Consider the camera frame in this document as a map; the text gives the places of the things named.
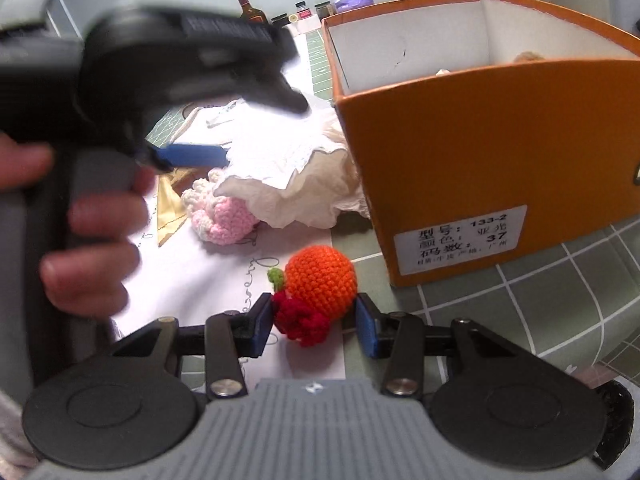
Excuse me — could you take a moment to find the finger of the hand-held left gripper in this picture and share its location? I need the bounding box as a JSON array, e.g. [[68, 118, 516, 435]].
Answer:
[[235, 55, 311, 115], [131, 142, 230, 173]]

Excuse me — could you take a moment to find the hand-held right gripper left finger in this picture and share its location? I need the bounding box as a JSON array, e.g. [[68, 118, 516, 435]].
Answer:
[[111, 292, 276, 400]]

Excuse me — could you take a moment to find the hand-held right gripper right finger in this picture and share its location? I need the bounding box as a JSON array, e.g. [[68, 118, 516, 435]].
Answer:
[[354, 292, 531, 398]]

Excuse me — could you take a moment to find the red crochet toy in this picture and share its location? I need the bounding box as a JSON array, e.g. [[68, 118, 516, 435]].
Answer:
[[270, 290, 332, 349]]

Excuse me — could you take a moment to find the pink crochet toy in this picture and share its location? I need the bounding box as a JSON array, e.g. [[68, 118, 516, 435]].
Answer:
[[180, 167, 261, 247]]

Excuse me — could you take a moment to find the orange crochet tangerine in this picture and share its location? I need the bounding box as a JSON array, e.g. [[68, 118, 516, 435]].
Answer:
[[267, 244, 359, 321]]

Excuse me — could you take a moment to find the orange cardboard box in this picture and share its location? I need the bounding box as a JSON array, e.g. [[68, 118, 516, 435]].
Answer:
[[320, 0, 640, 288]]

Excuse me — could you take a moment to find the person's left hand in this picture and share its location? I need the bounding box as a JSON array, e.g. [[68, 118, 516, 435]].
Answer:
[[0, 132, 157, 321]]

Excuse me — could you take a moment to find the gold satin cloth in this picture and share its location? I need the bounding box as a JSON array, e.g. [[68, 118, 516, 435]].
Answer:
[[156, 172, 190, 248]]

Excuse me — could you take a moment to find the white printed table runner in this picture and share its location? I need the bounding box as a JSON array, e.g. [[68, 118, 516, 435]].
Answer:
[[107, 19, 351, 386]]

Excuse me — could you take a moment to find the brown liquor bottle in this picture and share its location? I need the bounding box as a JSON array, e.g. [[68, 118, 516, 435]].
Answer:
[[235, 0, 268, 26]]

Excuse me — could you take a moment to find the green checked tablecloth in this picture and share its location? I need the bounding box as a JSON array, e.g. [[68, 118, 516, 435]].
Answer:
[[105, 29, 640, 396]]

